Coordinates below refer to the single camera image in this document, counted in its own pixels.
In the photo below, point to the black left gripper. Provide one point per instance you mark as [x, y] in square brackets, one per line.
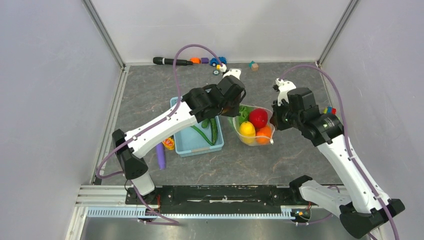
[234, 112]

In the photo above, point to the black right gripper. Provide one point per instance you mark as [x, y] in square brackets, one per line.
[276, 110]

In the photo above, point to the green toy bean pod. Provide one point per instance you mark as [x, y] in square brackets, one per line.
[202, 134]

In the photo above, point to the green toy cucumber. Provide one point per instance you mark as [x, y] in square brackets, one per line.
[214, 131]

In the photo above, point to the red toy apple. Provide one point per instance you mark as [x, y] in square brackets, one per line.
[258, 117]

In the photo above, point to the yellow toy lemon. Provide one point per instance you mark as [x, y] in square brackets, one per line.
[247, 132]

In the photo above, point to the clear dotted zip top bag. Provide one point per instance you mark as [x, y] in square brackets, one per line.
[269, 123]

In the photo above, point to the orange toy fruit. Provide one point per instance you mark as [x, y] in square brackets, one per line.
[263, 135]

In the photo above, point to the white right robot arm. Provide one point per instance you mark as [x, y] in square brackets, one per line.
[366, 206]

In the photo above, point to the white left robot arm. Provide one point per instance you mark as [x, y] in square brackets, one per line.
[133, 145]

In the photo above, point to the multicolour toy brick stack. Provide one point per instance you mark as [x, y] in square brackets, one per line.
[330, 110]

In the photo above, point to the blue toy car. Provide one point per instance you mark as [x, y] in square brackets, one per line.
[217, 61]

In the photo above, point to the purple toy block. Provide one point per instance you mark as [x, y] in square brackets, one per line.
[204, 60]

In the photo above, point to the teal and wood cube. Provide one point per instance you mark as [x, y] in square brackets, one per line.
[254, 66]

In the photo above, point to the orange toy block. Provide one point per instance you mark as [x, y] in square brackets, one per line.
[195, 60]

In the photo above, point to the light blue plastic basket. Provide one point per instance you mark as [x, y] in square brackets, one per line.
[189, 143]

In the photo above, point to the yellow butterfly toy brick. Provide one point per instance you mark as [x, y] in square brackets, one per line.
[169, 143]

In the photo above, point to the black microphone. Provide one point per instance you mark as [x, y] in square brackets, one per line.
[168, 61]

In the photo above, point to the purple plastic cylinder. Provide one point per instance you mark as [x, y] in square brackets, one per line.
[161, 157]

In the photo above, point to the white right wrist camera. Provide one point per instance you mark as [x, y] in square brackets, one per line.
[283, 87]

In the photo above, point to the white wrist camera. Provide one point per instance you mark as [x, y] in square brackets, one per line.
[226, 72]
[283, 87]

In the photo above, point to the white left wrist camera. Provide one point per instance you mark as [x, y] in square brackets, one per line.
[226, 72]

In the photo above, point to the black mounting base plate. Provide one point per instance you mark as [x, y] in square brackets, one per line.
[223, 199]

